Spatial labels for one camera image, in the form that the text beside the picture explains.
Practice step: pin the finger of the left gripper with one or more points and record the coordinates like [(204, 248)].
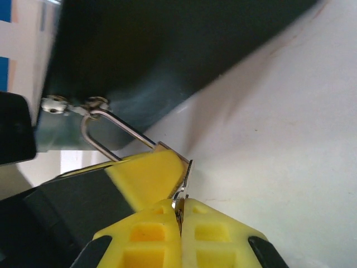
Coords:
[(147, 178)]

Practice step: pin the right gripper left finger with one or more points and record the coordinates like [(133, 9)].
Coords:
[(145, 243)]

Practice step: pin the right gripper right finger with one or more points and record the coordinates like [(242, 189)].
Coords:
[(217, 243)]

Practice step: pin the small silver key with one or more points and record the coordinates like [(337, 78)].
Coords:
[(187, 174)]

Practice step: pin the brass padlock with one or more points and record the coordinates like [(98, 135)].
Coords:
[(86, 134)]

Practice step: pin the starry night painted box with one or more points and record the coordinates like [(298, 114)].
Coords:
[(167, 56)]

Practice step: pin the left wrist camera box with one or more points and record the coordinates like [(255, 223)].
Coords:
[(14, 128)]

